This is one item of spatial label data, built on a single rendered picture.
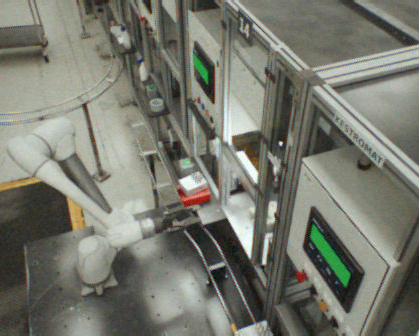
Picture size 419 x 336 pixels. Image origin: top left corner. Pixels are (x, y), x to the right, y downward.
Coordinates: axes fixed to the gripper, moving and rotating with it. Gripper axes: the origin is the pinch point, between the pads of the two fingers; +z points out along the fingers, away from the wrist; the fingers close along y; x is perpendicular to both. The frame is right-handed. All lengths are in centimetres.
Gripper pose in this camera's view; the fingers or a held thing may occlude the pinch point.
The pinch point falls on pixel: (194, 214)
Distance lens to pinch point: 208.4
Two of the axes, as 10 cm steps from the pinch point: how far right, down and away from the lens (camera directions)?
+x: -3.6, -6.2, 7.0
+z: 9.3, -2.4, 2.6
